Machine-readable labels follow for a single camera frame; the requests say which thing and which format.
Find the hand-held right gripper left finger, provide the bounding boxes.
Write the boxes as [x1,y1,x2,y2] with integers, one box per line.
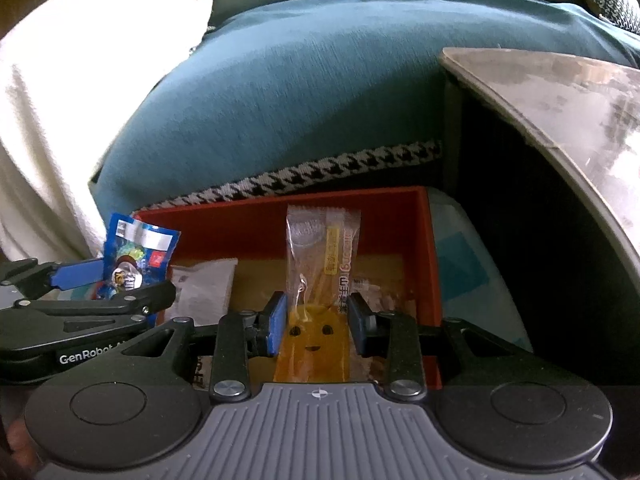
[125,290,291,402]

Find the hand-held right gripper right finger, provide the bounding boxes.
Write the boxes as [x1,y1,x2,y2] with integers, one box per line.
[347,291,533,400]

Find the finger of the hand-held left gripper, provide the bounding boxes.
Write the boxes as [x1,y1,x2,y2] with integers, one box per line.
[0,280,177,339]
[0,258,107,303]

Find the blue snack packet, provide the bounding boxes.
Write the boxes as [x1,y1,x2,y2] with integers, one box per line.
[97,212,182,302]

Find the yellow smiley snack packet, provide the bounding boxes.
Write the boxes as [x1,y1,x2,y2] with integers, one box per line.
[273,203,362,384]

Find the white snack packet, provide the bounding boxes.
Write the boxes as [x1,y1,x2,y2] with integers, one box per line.
[170,258,240,332]

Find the red cardboard box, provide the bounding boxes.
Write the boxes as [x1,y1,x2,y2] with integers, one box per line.
[132,185,445,392]

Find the white fluffy blanket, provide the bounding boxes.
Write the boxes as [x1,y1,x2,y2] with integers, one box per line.
[0,0,217,262]

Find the teal sofa cover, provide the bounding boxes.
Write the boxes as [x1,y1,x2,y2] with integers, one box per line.
[89,0,640,212]

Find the wooden side table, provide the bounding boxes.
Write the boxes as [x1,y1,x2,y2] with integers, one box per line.
[438,47,640,411]

